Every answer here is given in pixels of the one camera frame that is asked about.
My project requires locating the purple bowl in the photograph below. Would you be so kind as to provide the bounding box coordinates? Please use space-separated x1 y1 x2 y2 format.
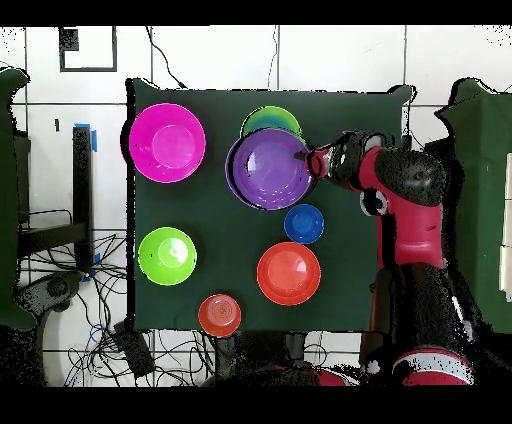
224 127 319 212

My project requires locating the large green bowl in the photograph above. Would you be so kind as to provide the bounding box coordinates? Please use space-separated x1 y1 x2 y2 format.
240 105 305 141
137 226 198 287

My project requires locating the small dark blue bowl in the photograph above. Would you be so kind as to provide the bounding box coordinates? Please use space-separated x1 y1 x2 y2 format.
283 203 326 246

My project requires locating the large orange bowl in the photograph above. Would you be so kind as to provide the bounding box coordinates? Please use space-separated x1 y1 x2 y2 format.
256 241 322 307

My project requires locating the small translucent orange bowl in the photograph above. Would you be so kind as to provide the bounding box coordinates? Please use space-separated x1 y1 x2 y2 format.
197 293 243 338

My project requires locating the dark green table cloth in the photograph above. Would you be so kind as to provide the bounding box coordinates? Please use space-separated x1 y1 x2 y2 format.
126 77 413 335

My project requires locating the large pink bowl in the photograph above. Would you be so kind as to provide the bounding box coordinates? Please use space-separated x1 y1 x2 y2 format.
127 102 207 184

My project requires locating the green cloth side table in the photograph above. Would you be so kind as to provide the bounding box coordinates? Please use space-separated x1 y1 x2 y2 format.
435 77 512 335
0 67 39 331

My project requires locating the blue tape strip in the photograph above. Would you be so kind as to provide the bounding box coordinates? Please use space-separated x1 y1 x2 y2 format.
74 122 98 153

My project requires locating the black metal stand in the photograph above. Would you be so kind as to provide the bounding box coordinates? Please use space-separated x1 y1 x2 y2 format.
17 124 94 273

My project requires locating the black floor box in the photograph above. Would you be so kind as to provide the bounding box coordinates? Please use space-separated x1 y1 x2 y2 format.
111 319 157 380

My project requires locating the black office chair base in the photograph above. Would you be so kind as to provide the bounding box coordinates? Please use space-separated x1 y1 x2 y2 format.
17 271 85 321

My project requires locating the black floor cable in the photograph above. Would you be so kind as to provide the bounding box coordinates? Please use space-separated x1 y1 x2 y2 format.
144 26 189 90

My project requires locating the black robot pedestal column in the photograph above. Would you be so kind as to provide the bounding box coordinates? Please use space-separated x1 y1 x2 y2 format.
219 331 309 387

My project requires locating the tangle of floor cables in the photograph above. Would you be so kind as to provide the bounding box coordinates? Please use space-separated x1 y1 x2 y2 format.
19 207 225 387

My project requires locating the black floor frame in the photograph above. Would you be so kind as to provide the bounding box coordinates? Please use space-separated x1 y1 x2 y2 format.
58 26 118 73

